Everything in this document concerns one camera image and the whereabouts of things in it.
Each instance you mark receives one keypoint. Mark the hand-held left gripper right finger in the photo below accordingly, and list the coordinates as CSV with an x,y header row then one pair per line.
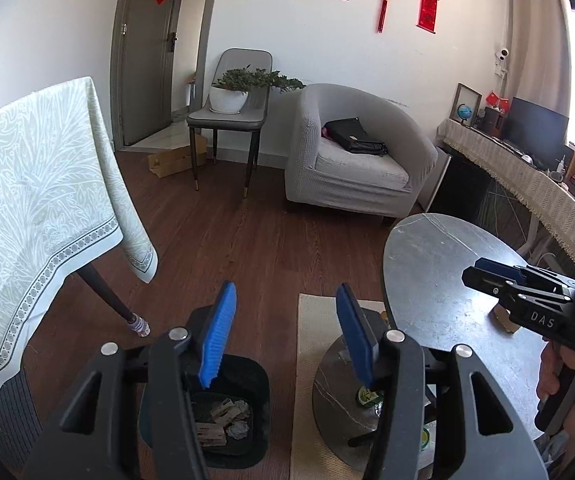
x,y
357,335

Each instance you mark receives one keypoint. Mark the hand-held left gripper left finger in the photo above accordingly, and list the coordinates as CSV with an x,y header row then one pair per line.
x,y
217,330

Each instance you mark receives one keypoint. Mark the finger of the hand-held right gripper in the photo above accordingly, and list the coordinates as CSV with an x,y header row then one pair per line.
x,y
492,285
502,269

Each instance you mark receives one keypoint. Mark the small wooden block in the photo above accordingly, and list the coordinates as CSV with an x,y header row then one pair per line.
x,y
505,320

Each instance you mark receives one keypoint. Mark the dark teal trash bin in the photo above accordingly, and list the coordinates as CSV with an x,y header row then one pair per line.
x,y
252,390

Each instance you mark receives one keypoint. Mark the white paper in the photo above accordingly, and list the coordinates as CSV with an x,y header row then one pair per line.
x,y
237,431

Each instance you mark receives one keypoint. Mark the round dark marble table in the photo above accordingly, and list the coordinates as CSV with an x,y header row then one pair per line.
x,y
442,285

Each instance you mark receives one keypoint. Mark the beige rug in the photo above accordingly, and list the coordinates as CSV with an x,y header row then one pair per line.
x,y
307,360

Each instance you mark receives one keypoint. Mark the striped table leg sock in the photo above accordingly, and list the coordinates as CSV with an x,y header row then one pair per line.
x,y
140,326

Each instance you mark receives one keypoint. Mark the brown cardboard scrap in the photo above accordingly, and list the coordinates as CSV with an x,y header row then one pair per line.
x,y
225,411
211,434

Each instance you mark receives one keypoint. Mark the beige lace desk cover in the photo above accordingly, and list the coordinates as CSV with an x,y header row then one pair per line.
x,y
517,180

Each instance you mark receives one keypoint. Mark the black table leg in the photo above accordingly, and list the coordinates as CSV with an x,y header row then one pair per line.
x,y
102,290

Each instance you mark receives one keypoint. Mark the green white round lid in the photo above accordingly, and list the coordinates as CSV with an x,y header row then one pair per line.
x,y
427,440

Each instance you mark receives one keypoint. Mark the black monitor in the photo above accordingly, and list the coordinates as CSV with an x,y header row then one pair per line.
x,y
535,130

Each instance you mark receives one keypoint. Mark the brown wooden box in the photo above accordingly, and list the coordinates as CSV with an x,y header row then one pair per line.
x,y
492,121

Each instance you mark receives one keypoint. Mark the grey armchair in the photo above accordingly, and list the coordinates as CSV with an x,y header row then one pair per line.
x,y
357,180

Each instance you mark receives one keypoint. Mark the small blue globe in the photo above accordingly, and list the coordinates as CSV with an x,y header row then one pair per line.
x,y
465,112

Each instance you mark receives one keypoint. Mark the small red flags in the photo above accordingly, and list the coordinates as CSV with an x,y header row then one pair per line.
x,y
497,100

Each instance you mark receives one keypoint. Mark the flat brown cardboard box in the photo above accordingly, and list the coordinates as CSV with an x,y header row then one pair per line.
x,y
167,165

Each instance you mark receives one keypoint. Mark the black handbag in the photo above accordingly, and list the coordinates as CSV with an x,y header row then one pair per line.
x,y
352,135

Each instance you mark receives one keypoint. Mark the dark grey ribbed cloth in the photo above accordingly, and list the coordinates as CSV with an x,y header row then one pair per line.
x,y
14,420

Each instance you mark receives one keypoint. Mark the pale green patterned tablecloth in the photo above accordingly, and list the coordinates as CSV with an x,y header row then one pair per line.
x,y
32,200

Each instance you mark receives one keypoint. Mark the beige curtain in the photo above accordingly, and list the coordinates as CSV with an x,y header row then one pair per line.
x,y
537,45

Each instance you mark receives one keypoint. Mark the potted green plant white pot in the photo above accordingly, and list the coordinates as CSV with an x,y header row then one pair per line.
x,y
227,102

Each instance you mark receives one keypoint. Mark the grey door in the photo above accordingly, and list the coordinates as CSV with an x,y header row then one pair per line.
x,y
147,70

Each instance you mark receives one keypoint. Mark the grey dining chair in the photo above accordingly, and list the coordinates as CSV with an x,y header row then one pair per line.
x,y
247,60

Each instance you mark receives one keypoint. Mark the wooden picture frame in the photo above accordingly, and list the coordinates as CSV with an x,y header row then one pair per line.
x,y
470,95

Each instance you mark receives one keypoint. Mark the white security camera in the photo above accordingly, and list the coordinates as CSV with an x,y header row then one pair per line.
x,y
502,57

